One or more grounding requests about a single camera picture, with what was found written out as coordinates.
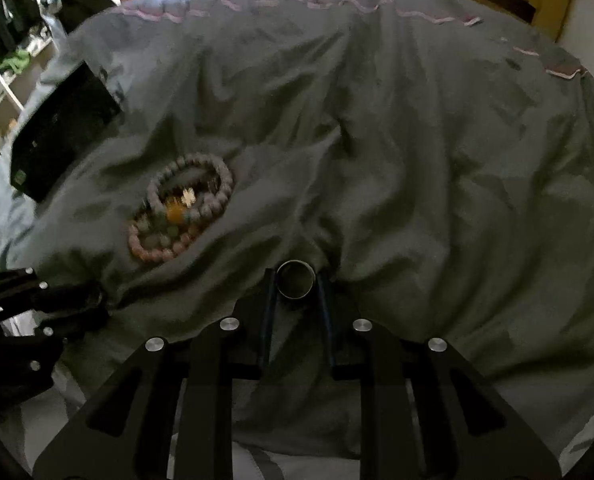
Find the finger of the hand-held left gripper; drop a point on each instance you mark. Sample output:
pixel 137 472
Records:
pixel 77 296
pixel 79 327

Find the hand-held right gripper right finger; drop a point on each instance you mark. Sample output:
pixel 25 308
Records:
pixel 327 320

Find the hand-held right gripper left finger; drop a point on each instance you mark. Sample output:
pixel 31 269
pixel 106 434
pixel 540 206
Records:
pixel 270 320

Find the black jewelry box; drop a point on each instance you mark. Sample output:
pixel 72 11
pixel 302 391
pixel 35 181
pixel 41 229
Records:
pixel 62 130

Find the grey blanket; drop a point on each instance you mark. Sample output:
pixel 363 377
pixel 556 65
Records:
pixel 377 160

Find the green cloth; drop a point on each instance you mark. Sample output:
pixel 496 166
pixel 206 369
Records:
pixel 15 62

